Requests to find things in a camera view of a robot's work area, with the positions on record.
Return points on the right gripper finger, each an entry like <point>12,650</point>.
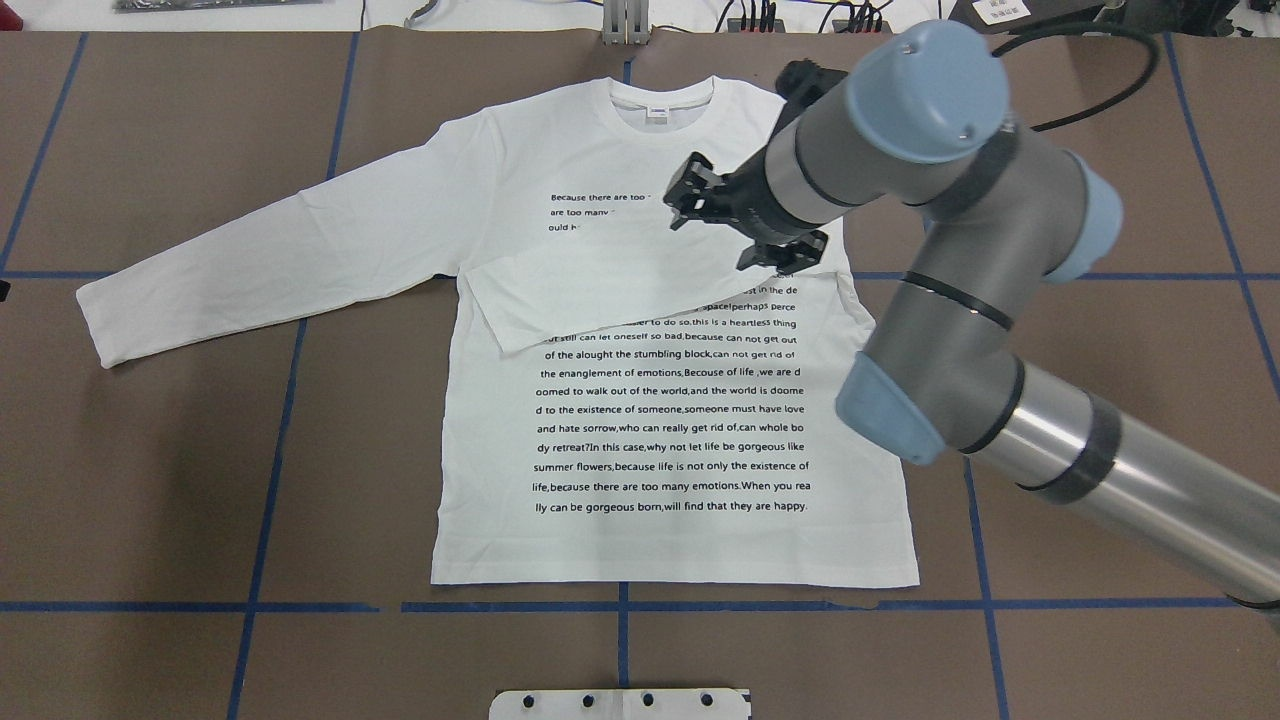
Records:
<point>787,258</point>
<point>694,193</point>

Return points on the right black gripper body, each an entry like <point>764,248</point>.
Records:
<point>747,201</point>

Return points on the white long-sleeve printed shirt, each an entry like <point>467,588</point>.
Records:
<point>622,404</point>

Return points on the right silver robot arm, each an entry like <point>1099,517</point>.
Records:
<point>925,118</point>

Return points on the black box with label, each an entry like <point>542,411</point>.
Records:
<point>996,17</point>

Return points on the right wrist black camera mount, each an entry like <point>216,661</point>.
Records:
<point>802,83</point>

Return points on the aluminium frame post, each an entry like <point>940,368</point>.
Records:
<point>626,22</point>

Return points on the white camera post with base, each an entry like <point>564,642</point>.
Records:
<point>672,703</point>

